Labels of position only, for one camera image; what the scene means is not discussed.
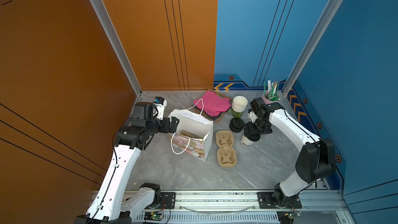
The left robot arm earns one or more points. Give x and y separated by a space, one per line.
131 139

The stack of black lids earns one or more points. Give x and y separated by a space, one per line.
236 125

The bundle of wrapped straws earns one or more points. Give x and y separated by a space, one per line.
271 90

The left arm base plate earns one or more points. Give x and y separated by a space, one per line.
167 199

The white takeout coffee cup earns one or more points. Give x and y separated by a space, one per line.
246 141

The green circuit board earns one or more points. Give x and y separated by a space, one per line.
152 217

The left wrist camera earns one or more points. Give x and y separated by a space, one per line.
160 104

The aluminium front rail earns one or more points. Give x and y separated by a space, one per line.
236 201

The brown cardboard napkin holder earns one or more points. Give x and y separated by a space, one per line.
196 111

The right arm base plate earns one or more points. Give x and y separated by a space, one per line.
269 200

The pink straw holder cup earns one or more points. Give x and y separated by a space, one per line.
267 101

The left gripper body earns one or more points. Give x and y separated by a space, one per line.
163 125

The dark grey napkin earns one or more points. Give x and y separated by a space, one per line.
213 112

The stack of paper cups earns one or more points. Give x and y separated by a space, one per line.
239 105

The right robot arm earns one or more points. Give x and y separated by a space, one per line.
316 158

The single beige pulp cup carrier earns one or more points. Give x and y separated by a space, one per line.
187 134

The pink napkin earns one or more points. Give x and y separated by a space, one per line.
210 98

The white paper gift bag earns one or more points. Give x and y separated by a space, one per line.
199 126

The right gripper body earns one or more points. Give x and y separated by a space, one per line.
258 127

